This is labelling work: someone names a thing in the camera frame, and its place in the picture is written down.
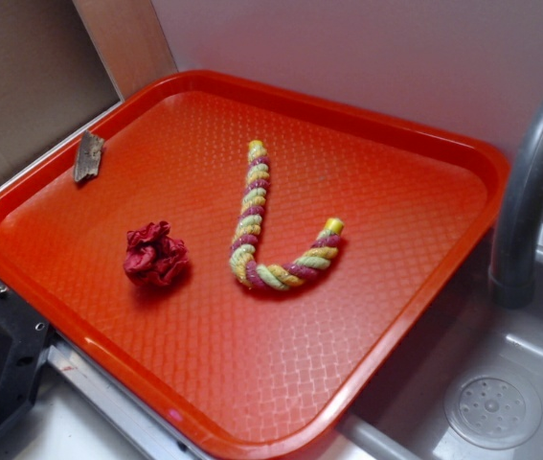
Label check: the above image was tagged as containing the brown wood chip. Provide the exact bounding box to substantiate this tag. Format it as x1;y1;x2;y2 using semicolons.
73;130;104;183

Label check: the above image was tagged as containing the red plastic tray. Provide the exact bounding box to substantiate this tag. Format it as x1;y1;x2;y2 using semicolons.
0;71;509;459

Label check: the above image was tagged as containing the crumpled red cloth scrunchie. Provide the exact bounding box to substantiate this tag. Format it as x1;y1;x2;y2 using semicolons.
123;220;190;288

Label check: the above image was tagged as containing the grey toy sink basin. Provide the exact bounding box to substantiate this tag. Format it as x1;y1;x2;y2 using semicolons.
338;241;543;459

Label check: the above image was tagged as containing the grey toy faucet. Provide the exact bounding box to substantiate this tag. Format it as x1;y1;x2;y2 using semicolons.
488;103;543;309

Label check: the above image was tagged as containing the round grey sink drain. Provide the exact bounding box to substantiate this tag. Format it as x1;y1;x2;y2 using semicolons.
443;368;542;450

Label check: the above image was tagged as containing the multicolour twisted rope toy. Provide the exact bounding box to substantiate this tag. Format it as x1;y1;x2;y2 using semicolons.
229;140;345;291

